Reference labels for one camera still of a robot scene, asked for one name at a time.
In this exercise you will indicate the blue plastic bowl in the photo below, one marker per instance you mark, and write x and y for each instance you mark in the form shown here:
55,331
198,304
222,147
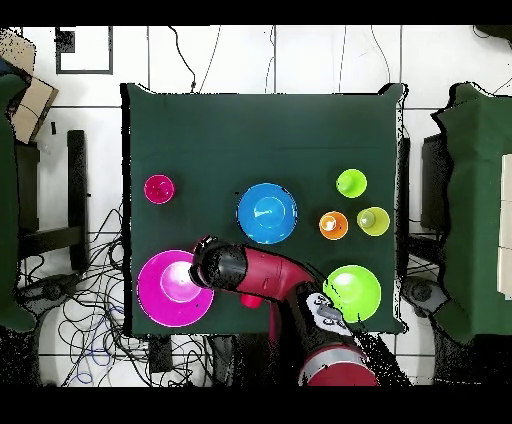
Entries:
250,216

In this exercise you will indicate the red plastic cup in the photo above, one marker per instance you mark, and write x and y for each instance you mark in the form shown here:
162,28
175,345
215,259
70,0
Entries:
251,302

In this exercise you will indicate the large pink plastic bowl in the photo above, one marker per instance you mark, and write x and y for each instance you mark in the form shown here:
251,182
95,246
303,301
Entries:
152,288

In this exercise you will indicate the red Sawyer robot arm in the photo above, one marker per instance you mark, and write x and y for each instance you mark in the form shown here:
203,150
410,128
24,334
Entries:
272,276

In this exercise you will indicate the white boxes stack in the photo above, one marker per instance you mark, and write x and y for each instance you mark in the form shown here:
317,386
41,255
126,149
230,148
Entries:
506,200

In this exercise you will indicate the dark green tablecloth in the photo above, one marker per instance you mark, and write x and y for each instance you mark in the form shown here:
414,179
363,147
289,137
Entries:
260,140

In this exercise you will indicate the orange plastic cup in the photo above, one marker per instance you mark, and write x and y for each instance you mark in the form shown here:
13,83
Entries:
334,232

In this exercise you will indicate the magenta plastic cup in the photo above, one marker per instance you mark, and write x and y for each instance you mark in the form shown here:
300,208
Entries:
159,189

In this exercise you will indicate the light green plastic cup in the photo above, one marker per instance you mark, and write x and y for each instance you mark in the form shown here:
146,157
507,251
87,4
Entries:
356,188

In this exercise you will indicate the yellow plastic cup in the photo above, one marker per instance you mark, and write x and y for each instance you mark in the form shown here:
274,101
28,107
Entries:
380,224

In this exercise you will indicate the large green plastic bowl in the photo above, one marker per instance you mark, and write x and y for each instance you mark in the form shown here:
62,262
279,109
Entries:
356,296

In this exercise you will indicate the black box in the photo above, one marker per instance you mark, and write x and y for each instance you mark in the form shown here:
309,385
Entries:
432,184

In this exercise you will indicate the grey rounded base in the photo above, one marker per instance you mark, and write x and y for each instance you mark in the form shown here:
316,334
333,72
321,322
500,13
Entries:
422,292

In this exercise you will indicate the grey base with black knob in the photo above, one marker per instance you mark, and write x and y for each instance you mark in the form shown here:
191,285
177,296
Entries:
52,290

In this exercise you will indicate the green cloth covered table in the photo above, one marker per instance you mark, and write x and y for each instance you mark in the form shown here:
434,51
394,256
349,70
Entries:
6,200
476,200

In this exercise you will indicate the brown cardboard box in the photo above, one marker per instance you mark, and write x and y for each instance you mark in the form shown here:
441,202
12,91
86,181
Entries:
32,104

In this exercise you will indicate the black stand frame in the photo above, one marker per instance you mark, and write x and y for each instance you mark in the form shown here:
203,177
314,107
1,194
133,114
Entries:
76,180

